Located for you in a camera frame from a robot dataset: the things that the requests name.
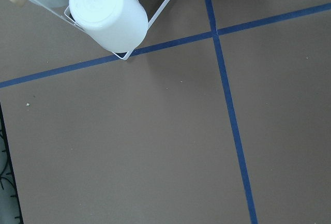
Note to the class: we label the white wire cup rack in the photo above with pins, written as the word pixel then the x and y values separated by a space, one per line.
pixel 64 14

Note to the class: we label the white upturned cup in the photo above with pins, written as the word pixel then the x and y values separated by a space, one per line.
pixel 116 25

